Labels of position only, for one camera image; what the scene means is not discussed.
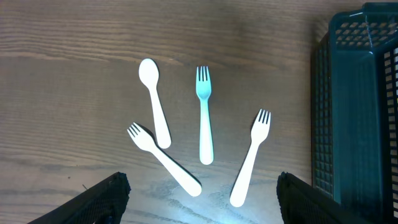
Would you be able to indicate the white spoon left side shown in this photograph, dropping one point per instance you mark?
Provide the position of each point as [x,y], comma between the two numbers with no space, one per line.
[149,76]

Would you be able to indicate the white plastic fork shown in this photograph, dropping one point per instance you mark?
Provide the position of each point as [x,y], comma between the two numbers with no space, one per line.
[259,133]

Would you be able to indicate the white fork under arm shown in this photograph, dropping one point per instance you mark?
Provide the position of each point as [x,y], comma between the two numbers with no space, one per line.
[145,141]

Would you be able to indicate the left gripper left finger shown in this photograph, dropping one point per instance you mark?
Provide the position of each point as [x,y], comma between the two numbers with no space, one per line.
[103,203]

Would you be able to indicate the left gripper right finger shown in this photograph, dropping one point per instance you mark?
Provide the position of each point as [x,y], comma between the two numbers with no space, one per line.
[300,203]

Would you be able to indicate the light blue plastic fork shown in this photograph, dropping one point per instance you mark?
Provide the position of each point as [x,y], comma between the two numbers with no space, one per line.
[203,91]

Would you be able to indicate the dark green plastic basket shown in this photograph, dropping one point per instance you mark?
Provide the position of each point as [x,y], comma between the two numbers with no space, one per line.
[354,111]

